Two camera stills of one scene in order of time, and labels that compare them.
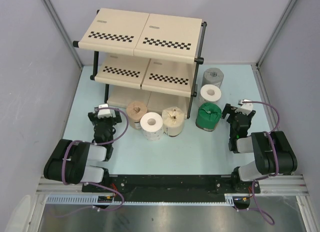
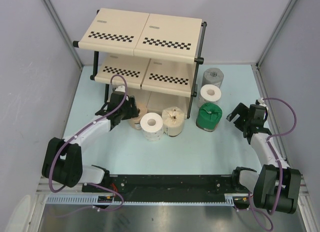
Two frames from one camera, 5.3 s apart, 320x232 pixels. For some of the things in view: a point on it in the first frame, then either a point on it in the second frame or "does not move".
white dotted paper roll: [152, 124] does not move
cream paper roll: [173, 119] does not move
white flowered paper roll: [210, 93] does not move
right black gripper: [229, 109] → [241, 109]
